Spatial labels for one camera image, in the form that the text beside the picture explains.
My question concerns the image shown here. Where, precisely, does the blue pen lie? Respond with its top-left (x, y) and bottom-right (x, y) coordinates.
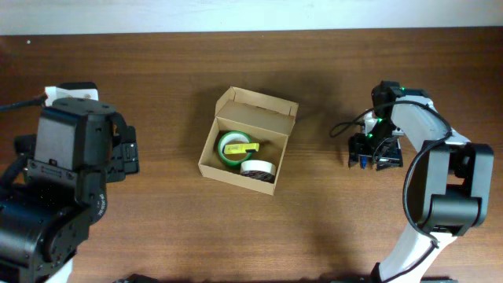
top-left (359, 155), bottom-right (368, 169)

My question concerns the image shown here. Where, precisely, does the green tape roll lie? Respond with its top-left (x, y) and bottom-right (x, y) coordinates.
top-left (217, 130), bottom-right (252, 167)

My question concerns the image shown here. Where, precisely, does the yellow highlighter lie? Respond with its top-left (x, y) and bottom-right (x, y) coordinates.
top-left (223, 143), bottom-right (260, 155)

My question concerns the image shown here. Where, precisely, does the beige tape roll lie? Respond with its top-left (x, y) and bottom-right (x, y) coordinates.
top-left (240, 160), bottom-right (277, 183)

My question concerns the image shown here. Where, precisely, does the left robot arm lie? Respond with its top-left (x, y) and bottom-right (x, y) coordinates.
top-left (1, 82), bottom-right (140, 282)

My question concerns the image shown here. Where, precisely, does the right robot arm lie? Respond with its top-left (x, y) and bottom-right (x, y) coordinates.
top-left (348, 81), bottom-right (494, 282)

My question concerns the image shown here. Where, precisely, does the cardboard box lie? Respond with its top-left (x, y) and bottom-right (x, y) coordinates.
top-left (198, 86), bottom-right (299, 195)

